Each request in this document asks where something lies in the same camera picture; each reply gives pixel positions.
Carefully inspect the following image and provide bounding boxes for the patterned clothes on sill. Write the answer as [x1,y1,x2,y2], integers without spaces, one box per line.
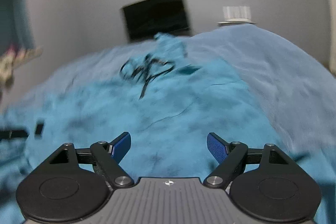
[1,46,43,86]

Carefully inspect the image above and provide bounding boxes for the white wifi router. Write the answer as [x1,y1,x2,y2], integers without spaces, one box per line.
[218,6,256,26]

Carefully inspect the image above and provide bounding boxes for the teal garment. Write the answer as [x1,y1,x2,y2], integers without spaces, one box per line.
[1,26,335,223]

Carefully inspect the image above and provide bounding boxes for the black television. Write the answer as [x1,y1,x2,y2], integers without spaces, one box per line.
[121,0,191,42]

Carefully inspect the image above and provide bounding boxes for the light blue bed blanket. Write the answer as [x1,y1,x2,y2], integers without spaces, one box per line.
[1,25,335,161]

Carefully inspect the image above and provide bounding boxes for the teal window curtain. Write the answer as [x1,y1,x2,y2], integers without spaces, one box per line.
[1,0,34,54]

